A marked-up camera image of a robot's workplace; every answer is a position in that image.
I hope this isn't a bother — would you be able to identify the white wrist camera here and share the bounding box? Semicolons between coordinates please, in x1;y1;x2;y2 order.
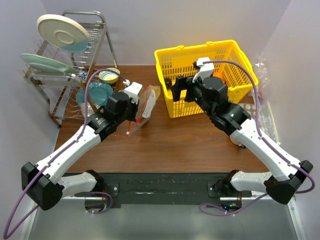
123;82;143;104
192;57;215;83

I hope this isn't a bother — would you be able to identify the pale green plate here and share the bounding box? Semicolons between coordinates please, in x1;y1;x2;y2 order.
20;53;79;75

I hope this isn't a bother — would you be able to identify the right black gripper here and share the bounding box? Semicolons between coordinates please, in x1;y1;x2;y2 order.
170;75;214;117

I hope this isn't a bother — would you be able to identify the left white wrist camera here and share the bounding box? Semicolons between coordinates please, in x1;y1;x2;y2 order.
123;82;143;104

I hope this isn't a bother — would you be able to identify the aluminium rail frame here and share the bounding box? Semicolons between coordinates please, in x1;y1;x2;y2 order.
18;174;307;240

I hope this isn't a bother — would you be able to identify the clear plastic bag pile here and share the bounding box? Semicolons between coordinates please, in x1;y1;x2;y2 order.
252;51;281;146

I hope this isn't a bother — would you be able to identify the orange fruit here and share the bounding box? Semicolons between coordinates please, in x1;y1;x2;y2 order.
213;72;223;79

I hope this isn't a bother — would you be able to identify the blue patterned small dish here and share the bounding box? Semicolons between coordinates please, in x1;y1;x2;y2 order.
78;70;88;82

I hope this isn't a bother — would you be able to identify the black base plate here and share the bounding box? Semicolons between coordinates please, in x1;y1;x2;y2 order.
74;171;253;210

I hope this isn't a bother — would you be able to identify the teal patterned bowl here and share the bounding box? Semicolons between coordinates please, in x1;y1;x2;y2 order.
98;67;120;85

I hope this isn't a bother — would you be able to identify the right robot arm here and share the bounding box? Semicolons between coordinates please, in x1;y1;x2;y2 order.
171;76;313;205

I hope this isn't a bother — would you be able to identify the polka dot plastic bag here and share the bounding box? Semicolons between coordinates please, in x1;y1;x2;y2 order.
239;103;265;131

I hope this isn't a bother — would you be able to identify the cream ceramic mug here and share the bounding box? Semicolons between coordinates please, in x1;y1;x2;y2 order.
230;136;246;149

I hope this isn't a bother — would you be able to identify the teal scalloped plate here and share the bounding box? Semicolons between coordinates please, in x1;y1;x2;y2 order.
75;81;113;107

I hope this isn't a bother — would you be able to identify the white and blue plate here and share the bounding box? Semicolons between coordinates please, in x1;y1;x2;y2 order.
36;14;91;53

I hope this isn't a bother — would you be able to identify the patterned cup in rack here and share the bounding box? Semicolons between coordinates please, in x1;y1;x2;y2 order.
80;102;95;117

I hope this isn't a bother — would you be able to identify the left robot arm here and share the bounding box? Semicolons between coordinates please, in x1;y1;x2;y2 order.
21;90;139;211

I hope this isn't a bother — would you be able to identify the yellow plastic basket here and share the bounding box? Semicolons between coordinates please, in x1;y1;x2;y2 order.
154;39;259;118

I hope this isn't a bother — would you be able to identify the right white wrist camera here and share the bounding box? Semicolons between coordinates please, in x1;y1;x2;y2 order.
192;57;215;83

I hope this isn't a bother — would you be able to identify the metal dish rack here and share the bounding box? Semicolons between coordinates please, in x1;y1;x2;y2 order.
20;10;118;128

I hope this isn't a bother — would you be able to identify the clear zip top bag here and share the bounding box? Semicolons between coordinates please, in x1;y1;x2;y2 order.
126;85;161;136

